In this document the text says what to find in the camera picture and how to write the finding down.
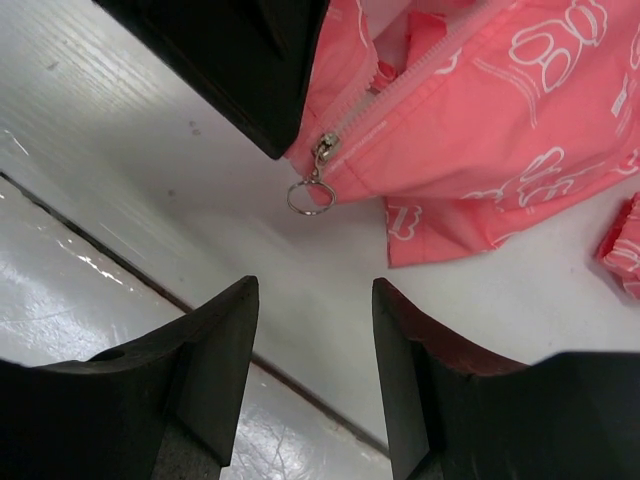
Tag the white taped base cover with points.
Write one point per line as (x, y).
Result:
(63, 299)

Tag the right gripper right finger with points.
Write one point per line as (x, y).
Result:
(456, 410)

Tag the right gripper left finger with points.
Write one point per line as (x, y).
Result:
(163, 406)

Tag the pink hooded kids jacket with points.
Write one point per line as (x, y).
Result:
(472, 121)

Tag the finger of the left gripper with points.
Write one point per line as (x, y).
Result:
(250, 60)

